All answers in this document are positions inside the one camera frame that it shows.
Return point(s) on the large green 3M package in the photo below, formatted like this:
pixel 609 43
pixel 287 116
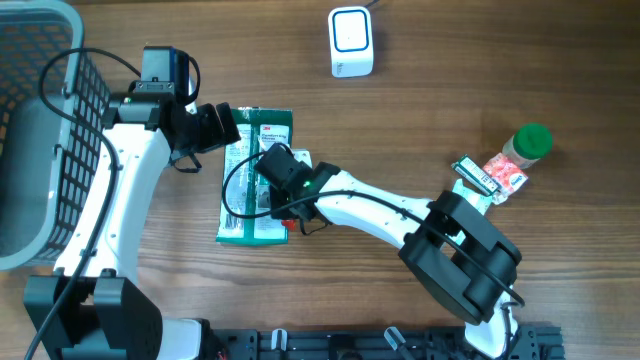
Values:
pixel 247 192

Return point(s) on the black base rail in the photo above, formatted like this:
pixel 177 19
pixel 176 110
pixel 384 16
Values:
pixel 438 343

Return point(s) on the yogurt bottle red label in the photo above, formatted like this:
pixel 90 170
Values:
pixel 528 145

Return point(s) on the red chocolate bar packet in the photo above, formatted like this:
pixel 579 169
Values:
pixel 289 224

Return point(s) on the dark grey plastic basket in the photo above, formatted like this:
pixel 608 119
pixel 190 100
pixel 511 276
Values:
pixel 52 96

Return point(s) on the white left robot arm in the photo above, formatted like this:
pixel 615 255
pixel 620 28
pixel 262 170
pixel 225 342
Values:
pixel 90 307

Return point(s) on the white barcode scanner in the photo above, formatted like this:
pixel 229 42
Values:
pixel 351 41

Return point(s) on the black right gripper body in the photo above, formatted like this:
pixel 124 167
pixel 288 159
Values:
pixel 280 199

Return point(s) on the red yogurt label sleeve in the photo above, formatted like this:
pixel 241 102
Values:
pixel 507 175

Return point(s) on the light teal snack pouch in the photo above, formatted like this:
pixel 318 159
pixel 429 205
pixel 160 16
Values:
pixel 480 202

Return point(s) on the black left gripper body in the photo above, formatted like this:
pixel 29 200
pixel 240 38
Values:
pixel 208 131

